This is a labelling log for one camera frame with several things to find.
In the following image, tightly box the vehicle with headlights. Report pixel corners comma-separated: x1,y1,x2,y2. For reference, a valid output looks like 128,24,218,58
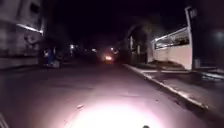
99,52,117,65

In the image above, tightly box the grey pavement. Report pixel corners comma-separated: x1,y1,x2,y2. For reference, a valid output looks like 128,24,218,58
131,61,224,118

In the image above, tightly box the grey concrete road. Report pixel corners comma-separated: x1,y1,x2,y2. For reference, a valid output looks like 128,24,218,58
0,61,224,128

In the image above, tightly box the pale building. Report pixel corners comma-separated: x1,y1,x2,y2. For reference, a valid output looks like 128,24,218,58
0,0,46,70

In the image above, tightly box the white wall with railing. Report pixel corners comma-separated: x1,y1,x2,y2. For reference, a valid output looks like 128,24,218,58
151,5,201,71

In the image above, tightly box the pale kerb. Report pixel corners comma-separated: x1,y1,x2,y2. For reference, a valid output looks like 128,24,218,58
123,63,211,111

